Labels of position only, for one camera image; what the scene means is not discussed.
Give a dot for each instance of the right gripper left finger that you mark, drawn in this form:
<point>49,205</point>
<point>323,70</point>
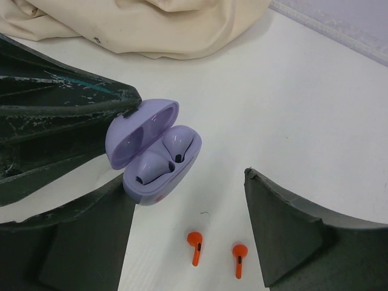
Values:
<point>78,246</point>

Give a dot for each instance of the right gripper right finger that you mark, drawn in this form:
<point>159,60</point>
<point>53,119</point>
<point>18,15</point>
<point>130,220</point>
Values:
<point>304,246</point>

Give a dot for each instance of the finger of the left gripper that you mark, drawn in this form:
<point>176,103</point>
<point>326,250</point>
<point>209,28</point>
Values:
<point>54,118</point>

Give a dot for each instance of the purple earbud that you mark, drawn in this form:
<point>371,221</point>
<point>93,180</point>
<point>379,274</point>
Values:
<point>177,141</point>
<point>152,165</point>

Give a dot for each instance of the purple earbud charging case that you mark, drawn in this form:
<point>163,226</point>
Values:
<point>129,136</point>

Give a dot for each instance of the red earbud right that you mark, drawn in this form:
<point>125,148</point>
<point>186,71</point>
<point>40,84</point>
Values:
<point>239,251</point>

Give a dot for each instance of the red earbud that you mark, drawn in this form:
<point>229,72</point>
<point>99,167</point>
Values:
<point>239,251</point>
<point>195,239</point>

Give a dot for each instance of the red earbud left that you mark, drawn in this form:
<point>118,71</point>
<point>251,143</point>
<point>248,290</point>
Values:
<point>195,239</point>

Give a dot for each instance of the beige crumpled cloth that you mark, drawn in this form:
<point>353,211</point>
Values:
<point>172,29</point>

